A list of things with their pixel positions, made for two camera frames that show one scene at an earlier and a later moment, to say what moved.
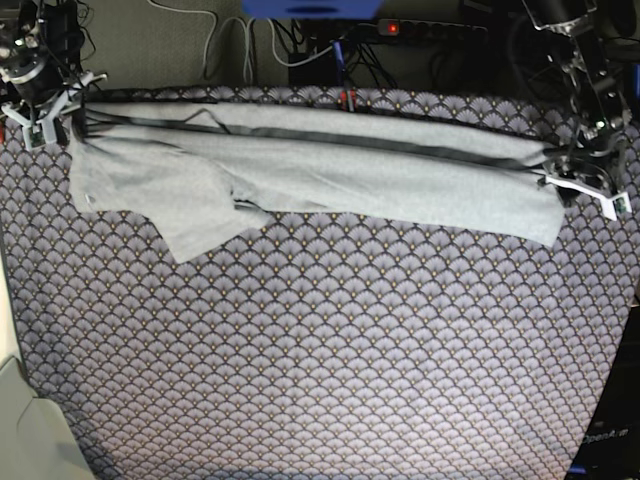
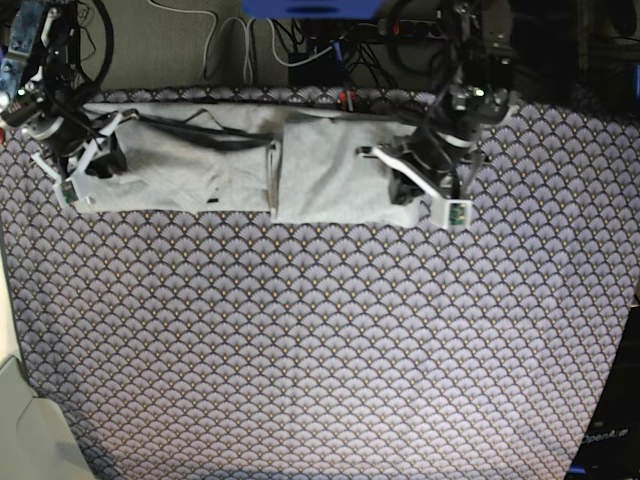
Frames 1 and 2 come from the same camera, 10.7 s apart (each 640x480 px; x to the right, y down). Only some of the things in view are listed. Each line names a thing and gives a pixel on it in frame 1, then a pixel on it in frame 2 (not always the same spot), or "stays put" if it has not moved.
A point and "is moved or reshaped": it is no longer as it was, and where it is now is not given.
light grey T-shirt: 203,171 is moved or reshaped
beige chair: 36,440 stays put
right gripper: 593,154 → 440,150
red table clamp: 343,99 stays put
